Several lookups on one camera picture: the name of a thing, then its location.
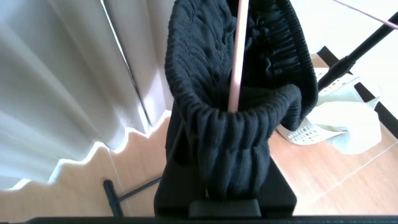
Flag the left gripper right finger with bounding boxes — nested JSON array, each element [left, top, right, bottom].
[[257, 157, 298, 218]]

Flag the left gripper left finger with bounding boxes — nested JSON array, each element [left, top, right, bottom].
[[153, 157, 208, 218]]

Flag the black shorts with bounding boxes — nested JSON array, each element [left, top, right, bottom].
[[164, 0, 320, 200]]

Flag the white laundry basket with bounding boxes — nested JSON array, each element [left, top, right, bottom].
[[275, 67, 382, 146]]

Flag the black clothes rack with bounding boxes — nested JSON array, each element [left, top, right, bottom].
[[103, 11, 398, 218]]

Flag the white garment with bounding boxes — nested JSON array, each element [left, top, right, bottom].
[[305, 100, 383, 156]]

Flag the beige curtain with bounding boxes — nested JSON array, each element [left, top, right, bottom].
[[0, 0, 175, 191]]

